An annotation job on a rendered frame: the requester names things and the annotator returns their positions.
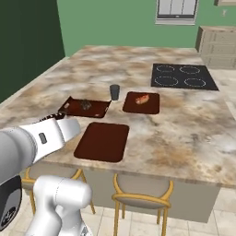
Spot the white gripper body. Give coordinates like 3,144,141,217
56,117,82,145

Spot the dark red tray with scraps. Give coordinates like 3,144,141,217
57,96,112,119

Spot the empty dark red tray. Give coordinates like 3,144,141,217
73,122,131,163

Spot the dark red tray with sausage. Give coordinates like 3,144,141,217
122,90,161,115

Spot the dark brown lump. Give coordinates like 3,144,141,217
80,99,92,111

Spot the dark grey cup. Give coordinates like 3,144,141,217
109,84,121,101

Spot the yellow framed stool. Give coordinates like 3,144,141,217
111,172,175,236
20,166,97,216

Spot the pink sausage roll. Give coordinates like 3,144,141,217
135,93,150,106

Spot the black hob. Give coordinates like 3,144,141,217
150,63,220,91

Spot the white framed window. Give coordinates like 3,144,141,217
154,0,198,26

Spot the beige drawer cabinet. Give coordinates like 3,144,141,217
195,25,236,70

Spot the beige wall cupboard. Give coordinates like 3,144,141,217
213,0,236,7

